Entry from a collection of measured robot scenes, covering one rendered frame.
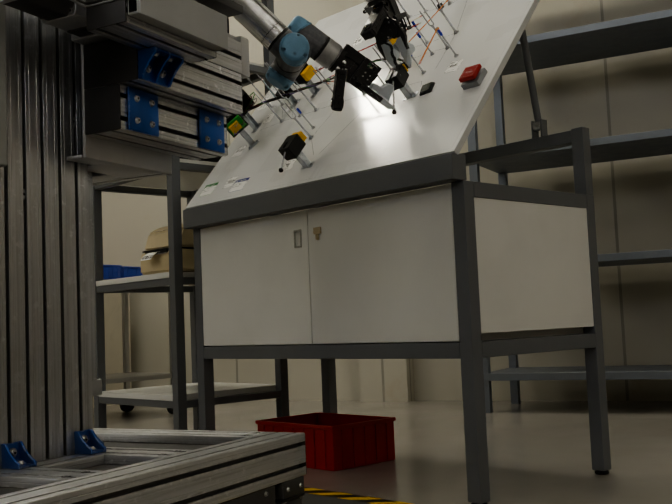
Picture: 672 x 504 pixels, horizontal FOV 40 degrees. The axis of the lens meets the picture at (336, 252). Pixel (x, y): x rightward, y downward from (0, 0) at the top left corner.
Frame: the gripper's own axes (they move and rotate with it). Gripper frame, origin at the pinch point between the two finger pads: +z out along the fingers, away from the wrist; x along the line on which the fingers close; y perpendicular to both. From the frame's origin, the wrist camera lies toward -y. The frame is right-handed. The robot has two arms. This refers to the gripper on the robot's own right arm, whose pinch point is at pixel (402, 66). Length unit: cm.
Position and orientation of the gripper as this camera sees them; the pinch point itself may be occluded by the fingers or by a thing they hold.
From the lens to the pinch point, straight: 266.9
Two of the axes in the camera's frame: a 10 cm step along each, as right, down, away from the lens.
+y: 5.4, -3.9, 7.4
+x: -7.4, 2.0, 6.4
